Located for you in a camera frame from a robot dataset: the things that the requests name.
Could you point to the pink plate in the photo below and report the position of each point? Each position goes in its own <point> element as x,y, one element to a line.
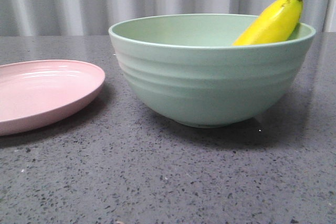
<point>38,93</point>

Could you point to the green ribbed bowl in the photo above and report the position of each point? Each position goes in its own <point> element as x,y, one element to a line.
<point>187,68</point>

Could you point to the yellow banana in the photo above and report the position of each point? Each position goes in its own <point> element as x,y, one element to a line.
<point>275,24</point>

